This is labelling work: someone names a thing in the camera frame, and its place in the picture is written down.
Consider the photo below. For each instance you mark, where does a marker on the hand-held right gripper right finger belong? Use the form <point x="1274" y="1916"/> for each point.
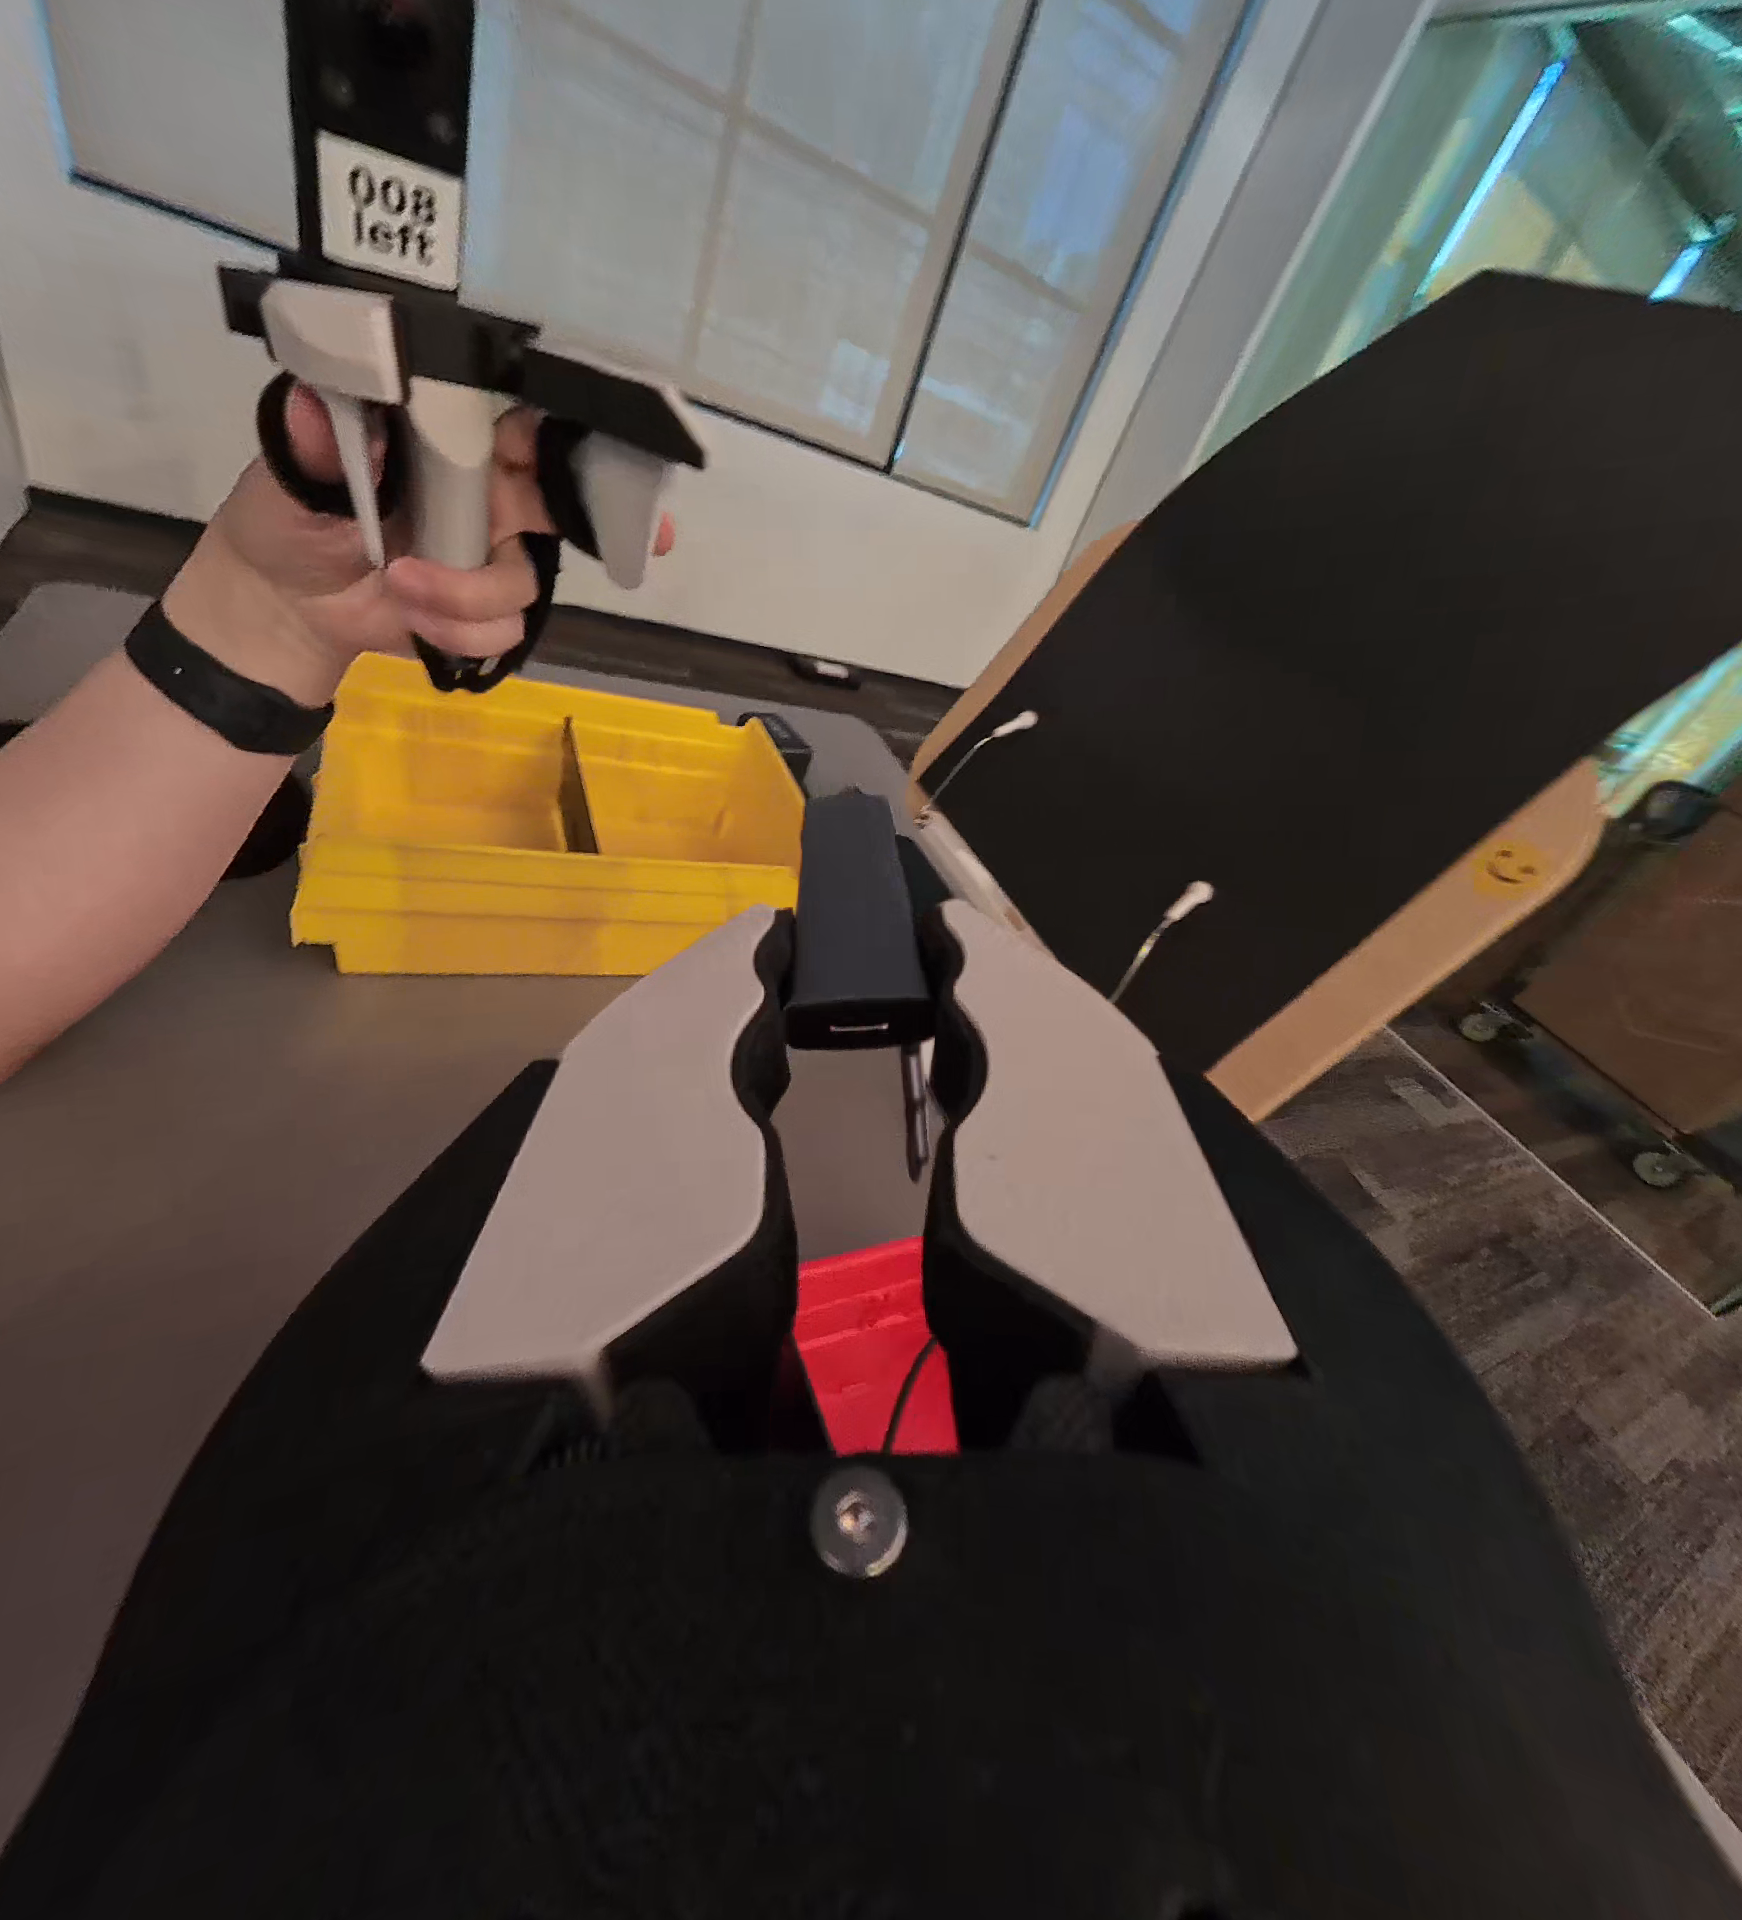
<point x="1110" y="1201"/>

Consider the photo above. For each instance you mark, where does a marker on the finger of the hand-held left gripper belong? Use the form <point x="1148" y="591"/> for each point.
<point x="332" y="338"/>
<point x="625" y="496"/>

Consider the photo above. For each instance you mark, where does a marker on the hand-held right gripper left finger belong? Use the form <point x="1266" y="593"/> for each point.
<point x="616" y="1201"/>

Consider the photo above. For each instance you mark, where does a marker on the red plastic bin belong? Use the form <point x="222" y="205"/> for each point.
<point x="856" y="1351"/>

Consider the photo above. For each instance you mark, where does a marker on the yellow plastic bin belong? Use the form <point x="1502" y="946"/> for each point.
<point x="482" y="899"/>

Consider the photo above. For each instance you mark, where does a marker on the grey usb hub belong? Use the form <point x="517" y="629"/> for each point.
<point x="850" y="915"/>

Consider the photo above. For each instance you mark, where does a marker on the person's left forearm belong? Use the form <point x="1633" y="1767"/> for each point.
<point x="61" y="899"/>

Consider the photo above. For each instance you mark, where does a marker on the person's left hand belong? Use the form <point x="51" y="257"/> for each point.
<point x="272" y="585"/>

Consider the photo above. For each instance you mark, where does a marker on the black floor outlet box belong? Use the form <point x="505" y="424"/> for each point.
<point x="824" y="672"/>

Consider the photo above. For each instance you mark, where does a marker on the small black box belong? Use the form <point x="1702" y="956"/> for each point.
<point x="774" y="751"/>

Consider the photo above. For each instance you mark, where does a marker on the black bin divider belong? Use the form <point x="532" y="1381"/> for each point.
<point x="578" y="796"/>

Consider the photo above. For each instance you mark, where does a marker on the large gridded window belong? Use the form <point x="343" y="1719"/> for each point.
<point x="738" y="181"/>

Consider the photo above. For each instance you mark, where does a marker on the black wristband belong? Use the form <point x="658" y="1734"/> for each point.
<point x="226" y="690"/>

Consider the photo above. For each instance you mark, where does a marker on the yellow smiley sticker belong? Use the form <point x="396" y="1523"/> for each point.
<point x="1511" y="869"/>

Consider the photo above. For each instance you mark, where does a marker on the wheeled dolly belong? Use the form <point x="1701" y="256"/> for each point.
<point x="1659" y="1169"/>

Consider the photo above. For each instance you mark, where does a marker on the large cardboard box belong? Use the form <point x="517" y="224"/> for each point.
<point x="1681" y="975"/>

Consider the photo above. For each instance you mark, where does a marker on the black cover sheet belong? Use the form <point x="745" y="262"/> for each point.
<point x="1338" y="601"/>

